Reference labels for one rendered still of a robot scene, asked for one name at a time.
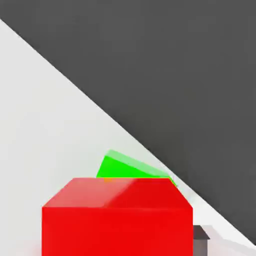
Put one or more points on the small red cube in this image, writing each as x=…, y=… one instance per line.
x=117, y=224

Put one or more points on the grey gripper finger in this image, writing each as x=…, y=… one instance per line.
x=200, y=240

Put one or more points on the small green cube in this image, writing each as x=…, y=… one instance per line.
x=122, y=168

